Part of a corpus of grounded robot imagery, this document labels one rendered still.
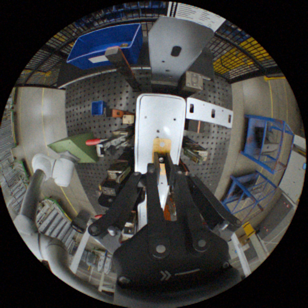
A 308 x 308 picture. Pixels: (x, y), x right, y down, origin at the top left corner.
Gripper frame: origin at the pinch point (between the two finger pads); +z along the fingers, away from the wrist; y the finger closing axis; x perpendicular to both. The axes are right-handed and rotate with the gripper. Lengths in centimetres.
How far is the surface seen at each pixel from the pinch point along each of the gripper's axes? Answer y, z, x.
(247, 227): 592, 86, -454
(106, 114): -14.6, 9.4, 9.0
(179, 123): 9.5, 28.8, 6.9
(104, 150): -14.7, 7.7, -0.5
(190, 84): 11.5, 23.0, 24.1
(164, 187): 6.8, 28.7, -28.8
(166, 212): 17, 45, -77
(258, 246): 598, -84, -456
